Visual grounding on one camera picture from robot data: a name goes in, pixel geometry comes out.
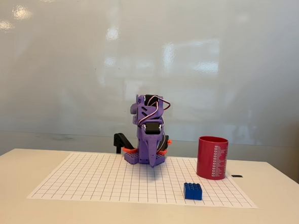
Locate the blue toy brick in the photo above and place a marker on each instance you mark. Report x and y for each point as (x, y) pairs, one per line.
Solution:
(192, 192)

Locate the purple robot arm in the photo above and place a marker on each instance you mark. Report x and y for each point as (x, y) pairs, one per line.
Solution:
(149, 109)

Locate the red cup white print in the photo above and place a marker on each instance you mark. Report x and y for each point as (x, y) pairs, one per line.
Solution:
(211, 159)

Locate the black clamp orange knob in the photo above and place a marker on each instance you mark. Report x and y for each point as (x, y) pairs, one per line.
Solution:
(165, 143)

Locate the black clamp orange pad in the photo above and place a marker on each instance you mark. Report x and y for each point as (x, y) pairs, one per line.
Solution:
(121, 140)

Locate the white grid paper sheet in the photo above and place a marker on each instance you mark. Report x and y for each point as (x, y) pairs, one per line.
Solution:
(109, 180)

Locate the small black tape strip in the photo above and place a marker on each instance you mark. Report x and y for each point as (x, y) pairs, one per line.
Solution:
(237, 176)

